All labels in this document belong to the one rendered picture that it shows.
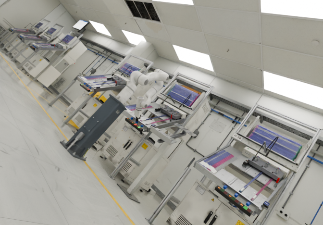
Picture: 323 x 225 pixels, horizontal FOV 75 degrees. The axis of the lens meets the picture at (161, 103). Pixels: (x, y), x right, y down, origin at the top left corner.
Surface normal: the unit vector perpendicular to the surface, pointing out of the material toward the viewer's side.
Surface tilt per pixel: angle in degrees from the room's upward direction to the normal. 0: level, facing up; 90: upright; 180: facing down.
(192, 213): 90
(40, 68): 90
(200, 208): 90
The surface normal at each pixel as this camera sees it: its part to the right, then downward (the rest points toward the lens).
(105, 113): -0.22, -0.44
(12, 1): 0.67, 0.38
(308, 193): -0.39, -0.55
